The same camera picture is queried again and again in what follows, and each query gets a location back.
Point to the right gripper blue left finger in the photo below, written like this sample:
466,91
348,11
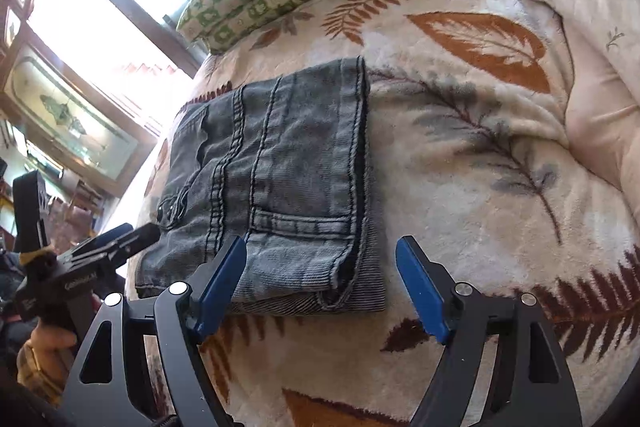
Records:
185,314

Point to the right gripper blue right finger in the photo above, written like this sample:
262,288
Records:
455,314

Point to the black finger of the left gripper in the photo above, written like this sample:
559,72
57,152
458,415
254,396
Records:
131,243
105,238

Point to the grey denim pants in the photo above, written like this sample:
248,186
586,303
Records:
284,164

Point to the person's left hand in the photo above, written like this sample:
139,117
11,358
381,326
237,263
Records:
52,348

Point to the framed fish picture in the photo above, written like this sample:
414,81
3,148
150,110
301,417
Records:
106,149

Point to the leaf pattern bed blanket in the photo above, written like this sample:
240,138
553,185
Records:
468,154

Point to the pink bed sheet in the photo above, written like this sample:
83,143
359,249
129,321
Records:
602,119

